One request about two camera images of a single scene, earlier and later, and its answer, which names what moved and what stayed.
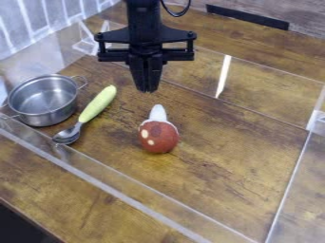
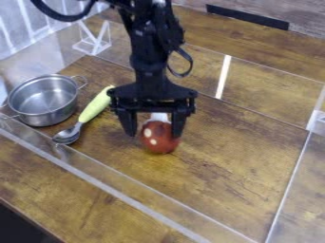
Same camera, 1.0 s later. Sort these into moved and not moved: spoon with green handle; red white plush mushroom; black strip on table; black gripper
Moved: black gripper
Not moved: red white plush mushroom; spoon with green handle; black strip on table
